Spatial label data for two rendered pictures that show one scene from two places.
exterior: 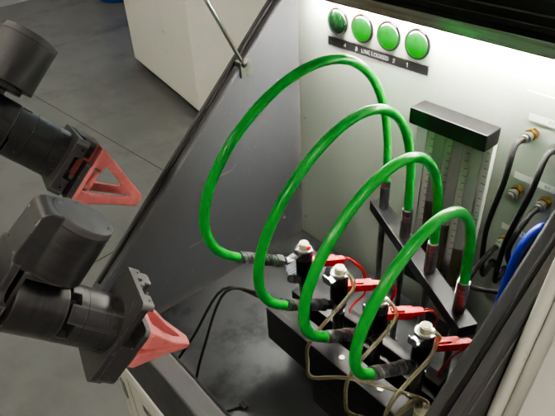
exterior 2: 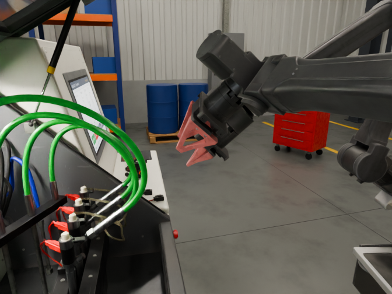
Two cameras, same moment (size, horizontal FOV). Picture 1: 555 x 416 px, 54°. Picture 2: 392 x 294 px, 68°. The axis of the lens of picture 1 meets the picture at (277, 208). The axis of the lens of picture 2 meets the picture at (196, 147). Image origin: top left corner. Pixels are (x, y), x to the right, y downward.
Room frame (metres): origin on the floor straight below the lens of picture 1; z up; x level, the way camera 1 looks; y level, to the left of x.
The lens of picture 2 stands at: (1.03, 0.47, 1.49)
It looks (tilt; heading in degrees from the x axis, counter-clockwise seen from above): 17 degrees down; 208
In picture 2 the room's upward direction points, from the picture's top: straight up
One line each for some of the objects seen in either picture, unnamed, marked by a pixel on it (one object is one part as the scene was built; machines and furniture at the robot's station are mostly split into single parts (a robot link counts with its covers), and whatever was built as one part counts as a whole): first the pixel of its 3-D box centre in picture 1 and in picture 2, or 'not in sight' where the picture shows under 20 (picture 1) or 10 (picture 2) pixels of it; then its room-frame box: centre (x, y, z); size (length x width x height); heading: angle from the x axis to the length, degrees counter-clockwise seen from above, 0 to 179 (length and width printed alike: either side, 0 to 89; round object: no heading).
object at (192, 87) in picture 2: not in sight; (178, 111); (-3.78, -2.47, 0.51); 1.20 x 0.85 x 1.02; 132
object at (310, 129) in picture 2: not in sight; (300, 127); (-3.78, -0.20, 0.43); 0.70 x 0.46 x 0.86; 69
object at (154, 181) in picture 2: not in sight; (137, 176); (0.04, -0.37, 0.97); 0.70 x 0.22 x 0.03; 39
